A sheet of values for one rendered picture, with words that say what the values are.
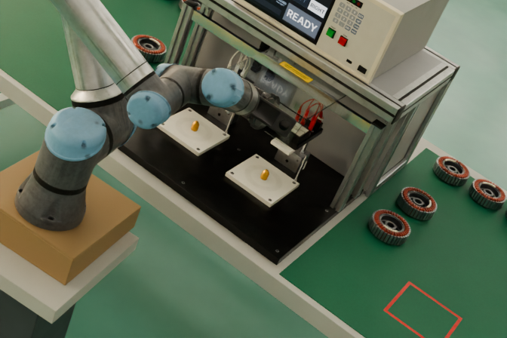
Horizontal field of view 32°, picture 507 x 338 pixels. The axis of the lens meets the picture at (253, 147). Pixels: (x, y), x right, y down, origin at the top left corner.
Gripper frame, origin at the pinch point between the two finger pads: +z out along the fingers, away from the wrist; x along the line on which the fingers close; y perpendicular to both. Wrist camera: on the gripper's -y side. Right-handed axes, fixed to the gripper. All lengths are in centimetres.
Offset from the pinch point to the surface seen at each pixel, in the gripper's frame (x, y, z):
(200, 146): 18.3, 20.4, 22.7
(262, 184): 17.2, 0.7, 24.8
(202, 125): 14.0, 26.1, 30.2
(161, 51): 4, 57, 46
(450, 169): -14, -31, 80
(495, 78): -84, 11, 356
